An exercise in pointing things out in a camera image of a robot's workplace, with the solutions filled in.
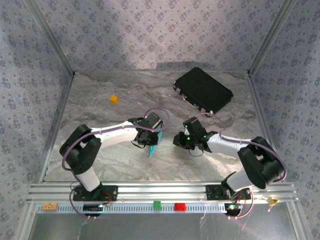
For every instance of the black hard case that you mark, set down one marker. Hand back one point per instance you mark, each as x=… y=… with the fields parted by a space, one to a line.
x=202 y=90

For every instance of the light blue paper sheet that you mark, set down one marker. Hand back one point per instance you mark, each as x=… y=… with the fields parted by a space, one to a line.
x=153 y=151

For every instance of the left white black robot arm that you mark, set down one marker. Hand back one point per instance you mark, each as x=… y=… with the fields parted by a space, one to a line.
x=82 y=155

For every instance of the aluminium table side rail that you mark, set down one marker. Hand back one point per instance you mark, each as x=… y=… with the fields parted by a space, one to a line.
x=60 y=112
x=255 y=92

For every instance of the orange label tag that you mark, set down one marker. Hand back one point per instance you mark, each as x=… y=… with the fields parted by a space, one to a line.
x=50 y=206

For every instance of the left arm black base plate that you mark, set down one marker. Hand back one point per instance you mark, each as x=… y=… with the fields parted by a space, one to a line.
x=112 y=192

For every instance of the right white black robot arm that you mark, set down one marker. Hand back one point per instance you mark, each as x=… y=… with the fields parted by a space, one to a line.
x=257 y=162

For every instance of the red studded brick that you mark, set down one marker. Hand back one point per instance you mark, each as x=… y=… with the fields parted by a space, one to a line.
x=180 y=207

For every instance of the yellow folded paper piece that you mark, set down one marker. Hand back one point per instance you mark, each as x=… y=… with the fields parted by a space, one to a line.
x=273 y=201

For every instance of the small orange cube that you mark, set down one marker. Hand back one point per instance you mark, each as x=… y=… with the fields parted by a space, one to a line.
x=114 y=99

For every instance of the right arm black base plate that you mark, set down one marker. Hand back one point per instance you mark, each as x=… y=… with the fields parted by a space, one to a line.
x=211 y=192

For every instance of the aluminium frame post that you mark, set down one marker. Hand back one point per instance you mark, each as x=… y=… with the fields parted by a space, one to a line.
x=51 y=37
x=272 y=37

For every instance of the small green block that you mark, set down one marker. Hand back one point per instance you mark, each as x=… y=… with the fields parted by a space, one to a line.
x=157 y=204

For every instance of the aluminium mounting rail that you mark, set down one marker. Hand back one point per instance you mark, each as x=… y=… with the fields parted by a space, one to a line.
x=162 y=190

